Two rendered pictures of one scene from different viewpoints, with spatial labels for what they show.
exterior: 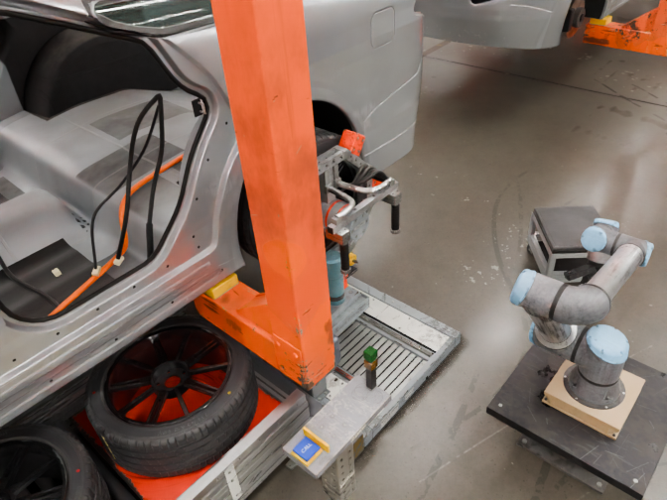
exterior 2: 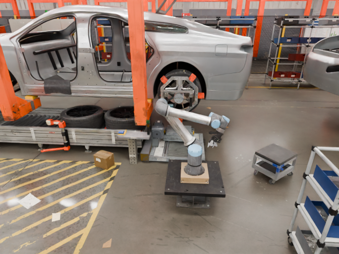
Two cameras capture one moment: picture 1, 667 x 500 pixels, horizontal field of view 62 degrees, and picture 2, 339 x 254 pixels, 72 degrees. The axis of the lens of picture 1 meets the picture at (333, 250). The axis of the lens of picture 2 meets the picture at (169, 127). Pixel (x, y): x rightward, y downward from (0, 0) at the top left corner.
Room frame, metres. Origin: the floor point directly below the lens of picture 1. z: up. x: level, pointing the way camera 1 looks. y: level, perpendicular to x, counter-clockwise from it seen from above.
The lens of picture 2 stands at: (-0.18, -2.45, 1.83)
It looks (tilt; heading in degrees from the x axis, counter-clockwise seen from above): 24 degrees down; 51
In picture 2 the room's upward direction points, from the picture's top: straight up
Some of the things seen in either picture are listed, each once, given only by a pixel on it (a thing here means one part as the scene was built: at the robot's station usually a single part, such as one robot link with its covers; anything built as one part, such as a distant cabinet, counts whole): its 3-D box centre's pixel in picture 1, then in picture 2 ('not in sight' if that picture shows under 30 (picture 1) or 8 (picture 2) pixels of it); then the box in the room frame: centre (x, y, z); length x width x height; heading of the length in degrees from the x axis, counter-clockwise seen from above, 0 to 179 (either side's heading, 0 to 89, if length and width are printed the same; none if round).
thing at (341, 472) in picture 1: (336, 461); (132, 149); (1.22, 0.05, 0.21); 0.10 x 0.10 x 0.42; 46
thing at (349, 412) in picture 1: (338, 423); (133, 135); (1.24, 0.03, 0.44); 0.43 x 0.17 x 0.03; 136
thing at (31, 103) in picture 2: not in sight; (24, 101); (0.28, 1.72, 0.69); 0.52 x 0.17 x 0.35; 46
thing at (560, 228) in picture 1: (569, 249); (274, 164); (2.46, -1.35, 0.17); 0.43 x 0.36 x 0.34; 176
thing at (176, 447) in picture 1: (175, 389); (126, 119); (1.49, 0.70, 0.39); 0.66 x 0.66 x 0.24
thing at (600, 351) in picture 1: (601, 352); (194, 154); (1.37, -0.98, 0.55); 0.17 x 0.15 x 0.18; 47
